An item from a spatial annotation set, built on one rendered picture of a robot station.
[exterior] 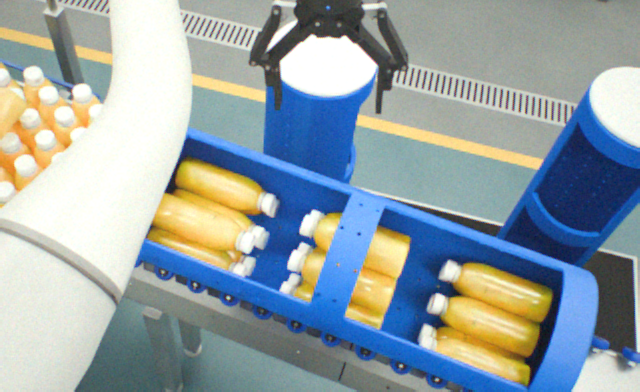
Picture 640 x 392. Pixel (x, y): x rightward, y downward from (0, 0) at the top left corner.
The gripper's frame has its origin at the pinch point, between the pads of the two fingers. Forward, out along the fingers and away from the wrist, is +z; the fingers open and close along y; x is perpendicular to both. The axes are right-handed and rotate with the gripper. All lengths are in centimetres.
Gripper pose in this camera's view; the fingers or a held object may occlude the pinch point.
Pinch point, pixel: (328, 99)
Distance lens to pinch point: 92.4
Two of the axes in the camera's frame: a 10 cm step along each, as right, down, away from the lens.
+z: 0.1, 6.4, 7.7
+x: -0.6, 7.7, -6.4
